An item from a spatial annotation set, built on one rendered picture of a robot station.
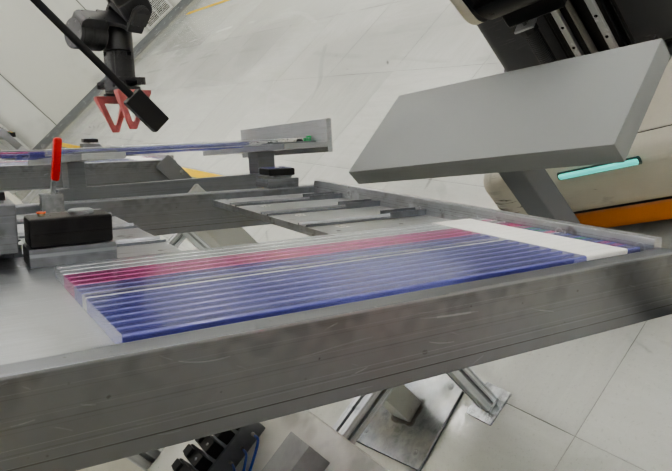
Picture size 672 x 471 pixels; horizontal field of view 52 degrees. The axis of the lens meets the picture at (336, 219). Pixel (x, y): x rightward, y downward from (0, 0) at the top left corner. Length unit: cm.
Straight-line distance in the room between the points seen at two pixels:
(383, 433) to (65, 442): 144
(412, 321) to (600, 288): 21
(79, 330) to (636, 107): 89
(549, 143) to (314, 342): 77
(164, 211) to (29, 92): 747
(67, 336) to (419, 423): 135
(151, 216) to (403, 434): 92
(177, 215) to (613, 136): 68
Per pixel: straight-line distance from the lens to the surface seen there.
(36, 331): 51
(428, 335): 51
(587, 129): 114
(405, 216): 95
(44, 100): 857
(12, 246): 71
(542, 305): 59
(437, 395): 177
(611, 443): 152
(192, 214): 113
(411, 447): 173
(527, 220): 83
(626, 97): 116
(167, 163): 188
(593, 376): 161
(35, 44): 859
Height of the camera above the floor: 125
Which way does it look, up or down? 28 degrees down
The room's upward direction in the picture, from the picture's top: 43 degrees counter-clockwise
